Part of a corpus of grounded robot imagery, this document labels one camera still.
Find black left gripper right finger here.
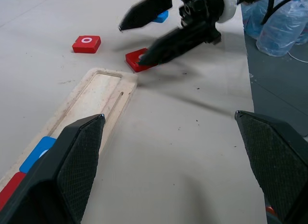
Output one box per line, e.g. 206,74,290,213
234,110,308,224

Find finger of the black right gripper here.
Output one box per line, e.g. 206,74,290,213
118,0,174,32
136,25,208,67

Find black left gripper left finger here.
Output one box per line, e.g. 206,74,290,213
0,114,106,224

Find blue letter t block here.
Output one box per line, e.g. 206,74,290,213
152,10,169,24

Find red letter b block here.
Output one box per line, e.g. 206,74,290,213
125,47,157,73

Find red letter o block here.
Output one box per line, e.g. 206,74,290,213
72,35,102,54

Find blue letter o block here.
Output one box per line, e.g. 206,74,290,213
19,136,57,174

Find red letter r block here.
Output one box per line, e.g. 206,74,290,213
0,171,26,211

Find wooden letter tray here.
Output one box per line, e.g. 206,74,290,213
0,67,139,193

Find clear plastic bags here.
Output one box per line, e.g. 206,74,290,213
241,0,308,57

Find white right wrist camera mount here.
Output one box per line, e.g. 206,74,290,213
215,0,242,24

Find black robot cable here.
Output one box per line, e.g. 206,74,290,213
261,0,308,25

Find white floor cable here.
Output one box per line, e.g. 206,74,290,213
287,49,308,64

